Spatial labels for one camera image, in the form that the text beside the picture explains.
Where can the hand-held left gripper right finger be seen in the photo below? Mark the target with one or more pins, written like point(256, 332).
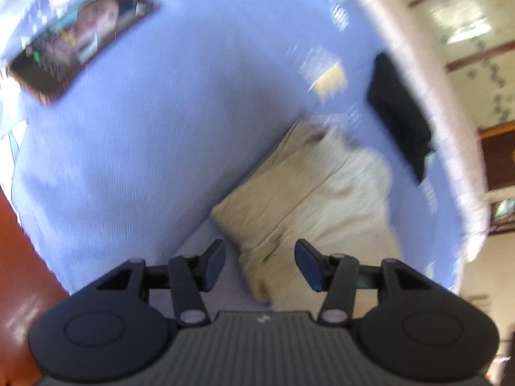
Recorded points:
point(308, 264)

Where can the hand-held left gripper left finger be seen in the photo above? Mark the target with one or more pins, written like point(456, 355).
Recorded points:
point(214, 265)

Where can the beige pants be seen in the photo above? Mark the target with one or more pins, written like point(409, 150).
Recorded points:
point(309, 205)

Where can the blue bed sheet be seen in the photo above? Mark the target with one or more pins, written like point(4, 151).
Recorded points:
point(169, 120)

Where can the dark cloth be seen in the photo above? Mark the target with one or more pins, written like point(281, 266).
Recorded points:
point(398, 116)

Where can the dark wooden cabinet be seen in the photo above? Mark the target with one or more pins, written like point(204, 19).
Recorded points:
point(498, 155)

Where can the brown wooden bed frame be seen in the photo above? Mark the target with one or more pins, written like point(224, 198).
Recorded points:
point(24, 289)

